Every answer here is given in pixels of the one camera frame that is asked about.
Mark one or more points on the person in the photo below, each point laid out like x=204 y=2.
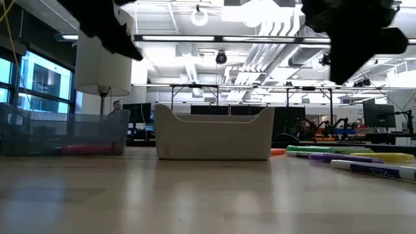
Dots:
x=117 y=105
x=304 y=128

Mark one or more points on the black monitor stand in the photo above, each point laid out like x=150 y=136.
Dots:
x=410 y=123

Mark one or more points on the background black robot arm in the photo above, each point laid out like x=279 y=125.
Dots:
x=328 y=130

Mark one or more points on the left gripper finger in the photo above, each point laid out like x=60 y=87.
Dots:
x=128 y=47

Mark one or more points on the light green highlighter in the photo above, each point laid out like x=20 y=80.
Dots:
x=354 y=150

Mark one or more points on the black ceiling spotlight cluster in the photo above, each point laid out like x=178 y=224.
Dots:
x=325 y=60
x=362 y=83

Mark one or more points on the silver ventilation duct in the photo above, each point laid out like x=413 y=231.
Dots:
x=302 y=55

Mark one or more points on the black beam with light strips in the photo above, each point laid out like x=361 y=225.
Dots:
x=218 y=39

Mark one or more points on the black ceiling camera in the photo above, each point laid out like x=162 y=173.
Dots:
x=221 y=58

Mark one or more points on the purple highlighter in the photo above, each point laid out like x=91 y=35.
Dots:
x=344 y=158

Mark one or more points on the black computer monitor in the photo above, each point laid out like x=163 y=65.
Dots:
x=243 y=109
x=208 y=109
x=136 y=112

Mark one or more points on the grey opaque plastic bin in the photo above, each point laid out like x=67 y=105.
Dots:
x=214 y=139

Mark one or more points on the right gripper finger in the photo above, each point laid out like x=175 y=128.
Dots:
x=347 y=65

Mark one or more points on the orange highlighter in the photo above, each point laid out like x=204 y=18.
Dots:
x=279 y=151

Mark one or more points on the large glass window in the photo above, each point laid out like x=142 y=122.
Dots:
x=45 y=78

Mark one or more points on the yellow highlighter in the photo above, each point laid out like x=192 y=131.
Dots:
x=390 y=157

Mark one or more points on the computer monitor on stand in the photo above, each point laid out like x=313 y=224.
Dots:
x=378 y=115

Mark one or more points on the large black panel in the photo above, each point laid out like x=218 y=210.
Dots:
x=286 y=117

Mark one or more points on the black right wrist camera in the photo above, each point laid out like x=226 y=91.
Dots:
x=395 y=40

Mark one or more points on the black background table frame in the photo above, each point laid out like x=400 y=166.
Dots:
x=195 y=85
x=308 y=88

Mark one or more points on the smoky translucent plastic bin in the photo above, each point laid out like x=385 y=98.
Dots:
x=39 y=130

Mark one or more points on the blue dry-erase marker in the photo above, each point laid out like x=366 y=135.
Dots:
x=373 y=169

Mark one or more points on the white cylindrical table lamp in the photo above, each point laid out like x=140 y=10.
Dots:
x=97 y=74

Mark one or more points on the white barrel green marker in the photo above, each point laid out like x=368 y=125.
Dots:
x=299 y=154

